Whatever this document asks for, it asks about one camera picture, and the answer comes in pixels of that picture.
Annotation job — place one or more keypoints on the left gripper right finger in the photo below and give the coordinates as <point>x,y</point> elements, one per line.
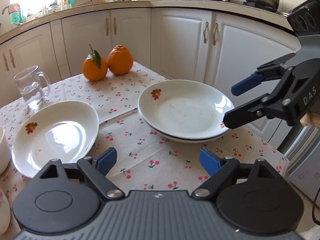
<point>221,175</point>

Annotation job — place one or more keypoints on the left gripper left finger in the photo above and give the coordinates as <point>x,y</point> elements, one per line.
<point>95,170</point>

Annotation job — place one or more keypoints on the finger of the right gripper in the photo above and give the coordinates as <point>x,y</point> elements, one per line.
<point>269,71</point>
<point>274,105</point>

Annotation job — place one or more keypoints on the white deep plate fruit print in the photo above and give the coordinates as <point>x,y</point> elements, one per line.
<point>65,130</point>

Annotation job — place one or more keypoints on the large white fruit-print plate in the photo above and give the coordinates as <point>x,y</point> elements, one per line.
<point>177,139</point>

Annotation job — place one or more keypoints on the white deep plate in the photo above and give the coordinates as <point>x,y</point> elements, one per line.
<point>185,109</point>

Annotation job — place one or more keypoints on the white bowl pink flowers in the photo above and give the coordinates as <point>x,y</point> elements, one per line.
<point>5,152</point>

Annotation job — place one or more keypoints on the white ceramic bowl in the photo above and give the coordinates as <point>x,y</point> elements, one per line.
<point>4,213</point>

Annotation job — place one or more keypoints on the right hand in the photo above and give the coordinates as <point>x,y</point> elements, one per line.
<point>311,119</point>

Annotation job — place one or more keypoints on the cherry print tablecloth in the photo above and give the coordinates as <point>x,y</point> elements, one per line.
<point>146,161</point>

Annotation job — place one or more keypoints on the orange with leaf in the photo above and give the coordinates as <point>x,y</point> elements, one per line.
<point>94,68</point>

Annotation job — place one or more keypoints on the glass mug with water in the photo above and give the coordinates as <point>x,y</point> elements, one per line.
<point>33,85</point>

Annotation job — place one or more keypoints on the bumpy orange without leaf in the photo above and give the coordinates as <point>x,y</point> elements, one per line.
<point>119,60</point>

